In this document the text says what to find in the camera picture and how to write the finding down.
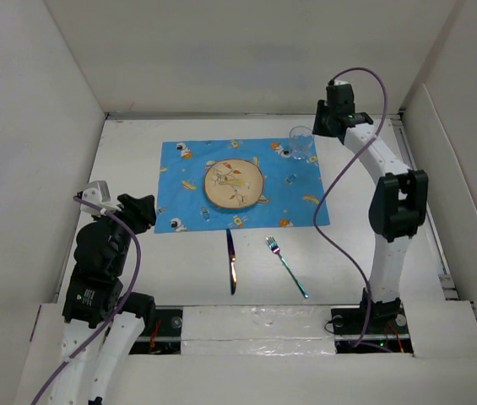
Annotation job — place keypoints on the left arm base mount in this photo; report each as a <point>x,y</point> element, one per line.
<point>163,336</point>

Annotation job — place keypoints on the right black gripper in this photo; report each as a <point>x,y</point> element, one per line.
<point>317,126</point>

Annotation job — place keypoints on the iridescent table knife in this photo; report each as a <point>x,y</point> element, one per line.
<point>232,261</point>

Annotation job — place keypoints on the iridescent fork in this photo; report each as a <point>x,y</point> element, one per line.
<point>275,249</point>

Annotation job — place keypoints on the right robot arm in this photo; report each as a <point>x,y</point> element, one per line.
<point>398,205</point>

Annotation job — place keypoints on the clear plastic cup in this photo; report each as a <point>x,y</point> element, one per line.
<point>300,142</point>

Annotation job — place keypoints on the blue space-print cloth placemat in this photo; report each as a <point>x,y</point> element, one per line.
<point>291,193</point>

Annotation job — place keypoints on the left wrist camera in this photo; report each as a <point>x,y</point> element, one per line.
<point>94,194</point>

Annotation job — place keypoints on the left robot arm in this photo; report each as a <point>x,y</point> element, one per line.
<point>102,317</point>

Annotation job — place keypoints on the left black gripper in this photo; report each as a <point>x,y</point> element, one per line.
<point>139,210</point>

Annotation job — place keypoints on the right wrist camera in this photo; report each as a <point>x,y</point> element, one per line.
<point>338,82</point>

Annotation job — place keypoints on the beige ceramic plate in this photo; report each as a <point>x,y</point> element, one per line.
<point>233,184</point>

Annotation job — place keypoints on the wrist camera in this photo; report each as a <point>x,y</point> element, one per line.
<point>338,82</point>
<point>94,194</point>

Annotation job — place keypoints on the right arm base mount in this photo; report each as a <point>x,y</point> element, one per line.
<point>390,335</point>

